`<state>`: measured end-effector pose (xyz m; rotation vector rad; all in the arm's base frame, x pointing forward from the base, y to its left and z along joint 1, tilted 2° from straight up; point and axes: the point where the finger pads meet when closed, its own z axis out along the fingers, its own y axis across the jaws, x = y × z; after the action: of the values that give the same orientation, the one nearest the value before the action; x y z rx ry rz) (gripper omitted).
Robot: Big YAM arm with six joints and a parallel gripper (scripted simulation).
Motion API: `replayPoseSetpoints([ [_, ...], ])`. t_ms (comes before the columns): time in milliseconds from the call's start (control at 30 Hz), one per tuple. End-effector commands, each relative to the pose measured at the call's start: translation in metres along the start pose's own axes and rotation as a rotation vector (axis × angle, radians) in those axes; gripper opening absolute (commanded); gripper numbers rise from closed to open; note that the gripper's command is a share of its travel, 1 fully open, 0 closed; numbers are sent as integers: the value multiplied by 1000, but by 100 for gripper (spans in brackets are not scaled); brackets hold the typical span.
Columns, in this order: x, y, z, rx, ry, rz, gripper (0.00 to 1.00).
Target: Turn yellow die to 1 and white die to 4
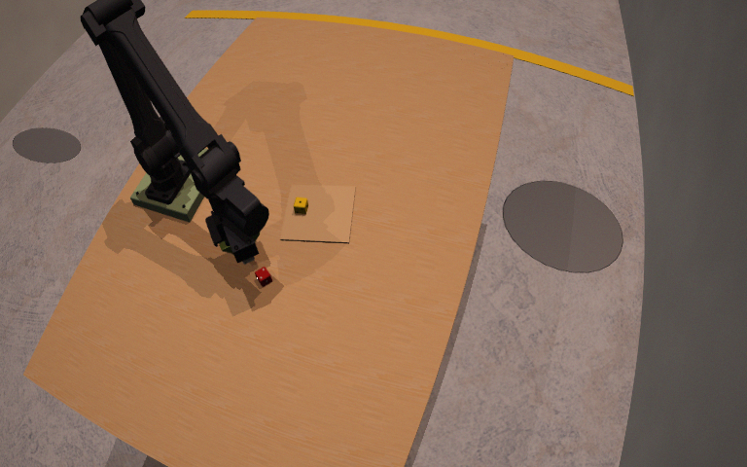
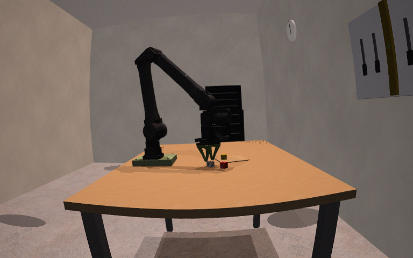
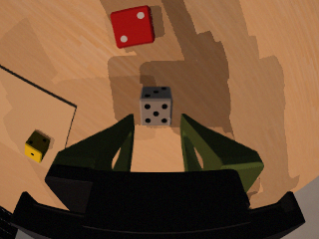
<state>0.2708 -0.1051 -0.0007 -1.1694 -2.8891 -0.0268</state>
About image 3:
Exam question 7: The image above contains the white die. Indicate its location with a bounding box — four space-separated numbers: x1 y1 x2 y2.
140 87 172 125

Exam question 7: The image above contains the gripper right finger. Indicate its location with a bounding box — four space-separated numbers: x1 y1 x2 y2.
180 114 264 193

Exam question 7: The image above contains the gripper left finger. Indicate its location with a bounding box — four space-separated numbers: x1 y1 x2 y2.
52 114 135 171

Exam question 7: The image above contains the red die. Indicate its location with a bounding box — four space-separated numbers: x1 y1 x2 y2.
110 5 156 49

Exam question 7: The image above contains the yellow die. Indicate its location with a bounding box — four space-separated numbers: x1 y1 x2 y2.
25 131 50 163

